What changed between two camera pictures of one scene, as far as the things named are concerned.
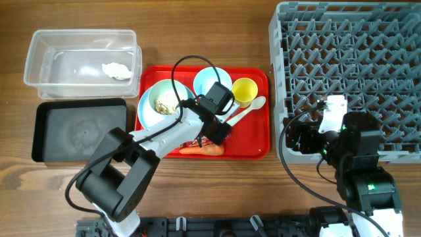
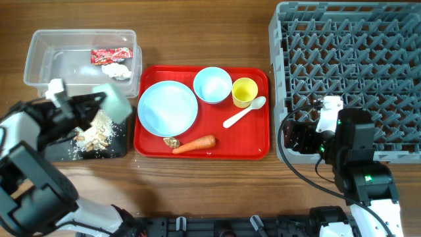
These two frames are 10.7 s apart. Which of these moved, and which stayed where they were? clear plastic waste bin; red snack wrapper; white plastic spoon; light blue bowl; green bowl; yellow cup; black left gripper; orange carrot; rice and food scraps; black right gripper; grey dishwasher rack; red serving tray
Moved: orange carrot; rice and food scraps; green bowl; red snack wrapper; black left gripper
Stayed: clear plastic waste bin; white plastic spoon; grey dishwasher rack; yellow cup; red serving tray; black right gripper; light blue bowl
